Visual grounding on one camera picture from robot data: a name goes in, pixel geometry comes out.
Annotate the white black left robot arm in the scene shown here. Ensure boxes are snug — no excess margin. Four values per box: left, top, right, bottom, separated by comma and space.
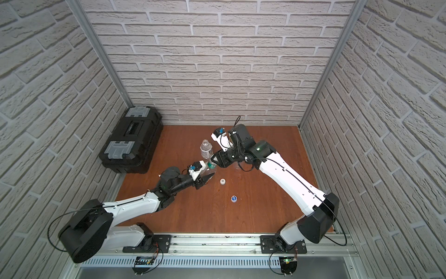
58, 161, 215, 263

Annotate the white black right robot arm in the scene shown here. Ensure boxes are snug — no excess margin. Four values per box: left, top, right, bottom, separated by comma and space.
211, 140, 339, 247

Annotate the clear labelled standing bottle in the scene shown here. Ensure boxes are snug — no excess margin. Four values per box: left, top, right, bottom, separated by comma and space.
200, 139, 214, 162

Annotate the black plastic toolbox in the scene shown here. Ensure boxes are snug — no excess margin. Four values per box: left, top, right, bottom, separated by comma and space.
99, 106, 163, 174

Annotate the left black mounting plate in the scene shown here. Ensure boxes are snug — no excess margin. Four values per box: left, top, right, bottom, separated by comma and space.
123, 223, 172, 253

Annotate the black mounting plate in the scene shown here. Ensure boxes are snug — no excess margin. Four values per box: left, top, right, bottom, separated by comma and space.
260, 235, 307, 255
123, 223, 172, 253

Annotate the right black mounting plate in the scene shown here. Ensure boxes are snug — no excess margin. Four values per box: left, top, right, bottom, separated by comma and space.
260, 235, 307, 255

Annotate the left controller circuit board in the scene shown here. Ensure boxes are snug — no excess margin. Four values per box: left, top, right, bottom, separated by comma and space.
132, 256, 155, 275

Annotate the controller circuit board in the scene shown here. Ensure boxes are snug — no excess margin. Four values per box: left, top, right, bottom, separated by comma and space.
132, 256, 155, 275
279, 257, 298, 276

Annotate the right controller circuit board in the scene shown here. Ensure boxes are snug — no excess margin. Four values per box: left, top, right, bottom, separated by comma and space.
279, 257, 298, 276

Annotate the right corner aluminium profile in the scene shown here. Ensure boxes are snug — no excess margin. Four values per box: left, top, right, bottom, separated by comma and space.
298, 0, 367, 131

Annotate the corner aluminium profile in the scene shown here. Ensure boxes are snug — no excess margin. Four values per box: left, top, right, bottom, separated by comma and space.
66, 0, 134, 108
298, 0, 367, 131

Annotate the left corner aluminium profile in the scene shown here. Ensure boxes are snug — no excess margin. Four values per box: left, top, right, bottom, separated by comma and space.
66, 0, 134, 108

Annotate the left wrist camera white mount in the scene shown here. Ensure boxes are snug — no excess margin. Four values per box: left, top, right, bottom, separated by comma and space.
188, 160, 207, 181

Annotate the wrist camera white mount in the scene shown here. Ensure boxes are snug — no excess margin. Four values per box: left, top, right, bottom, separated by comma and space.
211, 127, 233, 152
188, 160, 207, 181

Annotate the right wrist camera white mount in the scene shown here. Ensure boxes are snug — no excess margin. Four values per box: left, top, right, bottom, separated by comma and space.
211, 127, 233, 152

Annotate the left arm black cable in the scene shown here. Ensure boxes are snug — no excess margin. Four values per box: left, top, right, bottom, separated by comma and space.
46, 195, 147, 252

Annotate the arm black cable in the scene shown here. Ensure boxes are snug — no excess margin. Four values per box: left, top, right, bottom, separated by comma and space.
46, 195, 147, 252
243, 156, 348, 246

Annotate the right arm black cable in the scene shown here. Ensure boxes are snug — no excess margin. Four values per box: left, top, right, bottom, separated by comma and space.
243, 156, 348, 246

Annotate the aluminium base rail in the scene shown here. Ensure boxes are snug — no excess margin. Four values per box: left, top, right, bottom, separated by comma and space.
80, 233, 358, 269

